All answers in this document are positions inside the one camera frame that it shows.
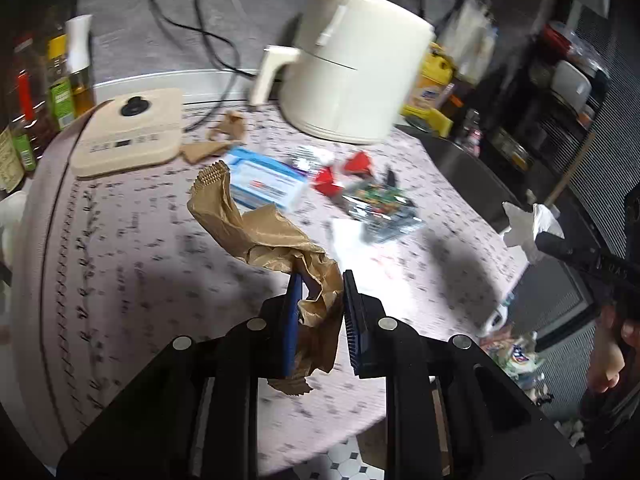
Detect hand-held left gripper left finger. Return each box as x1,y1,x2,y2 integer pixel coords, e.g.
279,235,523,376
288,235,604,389
57,272,306,480

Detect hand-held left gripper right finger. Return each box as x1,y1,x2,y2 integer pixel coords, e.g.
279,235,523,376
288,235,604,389
341,269,586,480

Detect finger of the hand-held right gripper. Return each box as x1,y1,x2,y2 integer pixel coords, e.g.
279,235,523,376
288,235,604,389
535,231,602,277

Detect white tissue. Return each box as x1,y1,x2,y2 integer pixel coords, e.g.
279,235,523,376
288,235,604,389
501,201,566,263

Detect brown paper bag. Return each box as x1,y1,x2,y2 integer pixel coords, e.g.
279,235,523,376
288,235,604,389
187,160,346,396

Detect person's right forearm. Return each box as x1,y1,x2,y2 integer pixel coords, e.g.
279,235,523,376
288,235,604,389
580,385,640,466

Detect person's right hand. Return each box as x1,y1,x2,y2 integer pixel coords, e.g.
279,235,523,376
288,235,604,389
587,305,640,393

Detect brown cardboard panel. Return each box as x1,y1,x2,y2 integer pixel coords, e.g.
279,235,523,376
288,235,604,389
544,132,597,209

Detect white paper sheet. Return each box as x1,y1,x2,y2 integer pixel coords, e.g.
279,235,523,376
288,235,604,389
327,217,383,263

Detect white detergent bottle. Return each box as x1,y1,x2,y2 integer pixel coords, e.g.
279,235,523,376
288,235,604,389
475,295,512,337

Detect steel sink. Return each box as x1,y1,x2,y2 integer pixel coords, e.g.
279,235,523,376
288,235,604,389
410,130,531,231

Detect red wrapper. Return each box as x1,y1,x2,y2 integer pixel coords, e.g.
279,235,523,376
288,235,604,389
312,166,344,196
342,151,376,179

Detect small red label bottle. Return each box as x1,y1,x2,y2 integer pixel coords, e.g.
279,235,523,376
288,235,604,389
462,110,484,154

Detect blue and white carton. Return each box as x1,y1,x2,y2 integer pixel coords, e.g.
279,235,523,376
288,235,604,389
222,147,308,211

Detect black dish rack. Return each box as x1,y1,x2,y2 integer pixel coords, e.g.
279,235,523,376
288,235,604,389
480,20,612,171

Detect pink patterned tablecloth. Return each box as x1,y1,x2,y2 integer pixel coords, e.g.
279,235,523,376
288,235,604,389
10,97,528,463

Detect brown paper scrap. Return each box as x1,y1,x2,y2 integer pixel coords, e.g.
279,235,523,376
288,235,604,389
180,140,236,166
207,110,248,142

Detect yellow detergent jug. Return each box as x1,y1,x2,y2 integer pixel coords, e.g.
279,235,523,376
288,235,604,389
402,42,457,137

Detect clear plastic bags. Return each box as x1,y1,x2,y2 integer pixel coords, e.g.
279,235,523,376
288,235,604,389
440,0,501,86

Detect cream air fryer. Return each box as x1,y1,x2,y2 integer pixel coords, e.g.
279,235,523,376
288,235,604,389
249,0,436,145

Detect beige appliance with black knob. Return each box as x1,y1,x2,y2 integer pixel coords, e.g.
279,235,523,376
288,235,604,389
70,88,185,178

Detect green label glass bottle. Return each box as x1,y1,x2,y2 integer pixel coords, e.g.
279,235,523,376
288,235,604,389
0,125,27,193

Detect yellow cap green label bottle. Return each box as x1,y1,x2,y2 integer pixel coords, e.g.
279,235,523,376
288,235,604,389
46,35,77,131

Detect oil spray bottle white top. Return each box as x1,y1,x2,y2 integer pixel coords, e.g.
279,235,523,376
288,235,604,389
66,15,97,116

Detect red cap dark sauce bottle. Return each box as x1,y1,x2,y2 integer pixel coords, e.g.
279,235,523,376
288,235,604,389
12,35,52,158

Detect black power cable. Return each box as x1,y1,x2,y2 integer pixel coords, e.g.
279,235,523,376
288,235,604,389
144,0,257,133

